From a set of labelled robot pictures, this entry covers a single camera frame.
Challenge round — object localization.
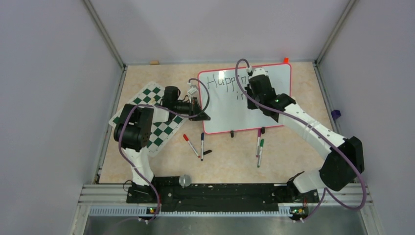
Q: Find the grey round knob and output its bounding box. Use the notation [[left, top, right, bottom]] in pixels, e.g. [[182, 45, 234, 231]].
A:
[[179, 174, 192, 188]]

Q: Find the purple capped marker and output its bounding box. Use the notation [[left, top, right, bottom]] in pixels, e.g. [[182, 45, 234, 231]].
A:
[[256, 129, 262, 158]]

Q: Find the pink framed whiteboard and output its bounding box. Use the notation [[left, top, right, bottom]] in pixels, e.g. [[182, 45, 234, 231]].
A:
[[197, 65, 279, 134]]

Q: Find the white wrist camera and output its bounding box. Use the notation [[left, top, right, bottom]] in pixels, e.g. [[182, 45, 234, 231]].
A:
[[187, 82, 199, 97], [246, 67, 269, 79]]

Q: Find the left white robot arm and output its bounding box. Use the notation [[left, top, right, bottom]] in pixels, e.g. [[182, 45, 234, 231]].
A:
[[114, 86, 210, 202]]

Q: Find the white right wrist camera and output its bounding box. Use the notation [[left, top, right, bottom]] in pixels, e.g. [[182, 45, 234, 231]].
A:
[[246, 67, 269, 79]]

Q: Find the purple toy block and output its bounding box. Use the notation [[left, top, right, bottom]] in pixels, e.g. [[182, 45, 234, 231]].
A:
[[331, 110, 342, 120]]

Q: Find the small wooden block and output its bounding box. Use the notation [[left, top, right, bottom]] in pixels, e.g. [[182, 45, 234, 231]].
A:
[[149, 60, 160, 65]]

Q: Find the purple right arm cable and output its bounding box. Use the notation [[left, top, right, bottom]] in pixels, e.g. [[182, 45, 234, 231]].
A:
[[235, 58, 368, 223]]

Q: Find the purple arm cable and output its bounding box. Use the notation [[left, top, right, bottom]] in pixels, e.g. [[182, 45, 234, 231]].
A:
[[235, 58, 368, 223], [118, 78, 210, 224]]

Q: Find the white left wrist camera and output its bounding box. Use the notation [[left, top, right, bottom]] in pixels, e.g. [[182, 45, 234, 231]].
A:
[[187, 82, 199, 97]]

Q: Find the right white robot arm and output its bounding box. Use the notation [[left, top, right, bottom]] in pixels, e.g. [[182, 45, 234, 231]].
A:
[[245, 74, 365, 202]]

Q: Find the blue capped marker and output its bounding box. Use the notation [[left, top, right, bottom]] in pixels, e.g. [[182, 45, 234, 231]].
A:
[[200, 132, 205, 161]]

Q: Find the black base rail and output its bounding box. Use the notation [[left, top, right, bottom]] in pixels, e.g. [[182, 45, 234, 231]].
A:
[[126, 176, 320, 212]]

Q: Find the red capped marker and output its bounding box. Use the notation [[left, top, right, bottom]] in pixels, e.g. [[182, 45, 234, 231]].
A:
[[183, 134, 201, 158]]

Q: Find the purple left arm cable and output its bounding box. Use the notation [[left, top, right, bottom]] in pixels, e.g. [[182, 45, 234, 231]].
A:
[[118, 78, 210, 224]]

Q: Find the green capped marker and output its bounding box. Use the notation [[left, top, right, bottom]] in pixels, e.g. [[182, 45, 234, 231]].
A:
[[257, 139, 264, 168]]

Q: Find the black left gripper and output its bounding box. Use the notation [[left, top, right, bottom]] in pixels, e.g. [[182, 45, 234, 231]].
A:
[[174, 97, 210, 122]]

